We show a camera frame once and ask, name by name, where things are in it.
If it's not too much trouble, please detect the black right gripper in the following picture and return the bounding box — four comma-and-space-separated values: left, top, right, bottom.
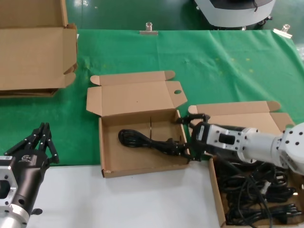
169, 113, 238, 164

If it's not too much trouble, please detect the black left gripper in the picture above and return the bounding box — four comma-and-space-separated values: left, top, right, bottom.
4, 122, 60, 214

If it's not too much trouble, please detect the black power cable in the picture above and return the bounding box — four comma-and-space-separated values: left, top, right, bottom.
118, 116, 188, 157

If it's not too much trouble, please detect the small open cardboard box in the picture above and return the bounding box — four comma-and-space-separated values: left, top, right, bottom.
85, 70, 192, 179
187, 101, 304, 228

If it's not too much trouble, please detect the open cardboard box stack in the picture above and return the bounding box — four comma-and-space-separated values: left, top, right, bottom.
0, 23, 78, 95

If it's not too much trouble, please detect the large open cardboard box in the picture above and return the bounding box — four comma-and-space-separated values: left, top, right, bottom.
0, 0, 78, 91

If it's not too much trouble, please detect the green tablecloth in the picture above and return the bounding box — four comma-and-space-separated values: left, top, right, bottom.
0, 28, 304, 168

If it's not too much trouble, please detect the white table sheet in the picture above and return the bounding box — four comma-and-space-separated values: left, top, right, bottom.
26, 161, 225, 228

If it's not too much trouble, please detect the silver binder clip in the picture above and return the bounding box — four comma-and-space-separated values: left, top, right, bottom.
139, 21, 159, 36
273, 24, 293, 38

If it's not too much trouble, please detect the white wheeled humanoid robot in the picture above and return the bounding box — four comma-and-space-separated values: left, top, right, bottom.
192, 0, 277, 30

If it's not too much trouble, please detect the silver left wrist camera block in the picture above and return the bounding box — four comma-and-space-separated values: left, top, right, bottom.
0, 155, 19, 207

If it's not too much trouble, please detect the thin black coiled cable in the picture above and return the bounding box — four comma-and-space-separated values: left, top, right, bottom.
220, 166, 252, 205

